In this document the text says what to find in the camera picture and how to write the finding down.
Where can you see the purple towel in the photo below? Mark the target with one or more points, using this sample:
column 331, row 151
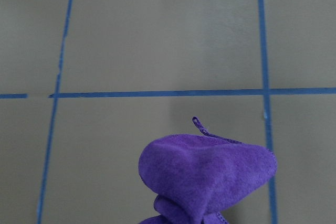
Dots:
column 196, row 177

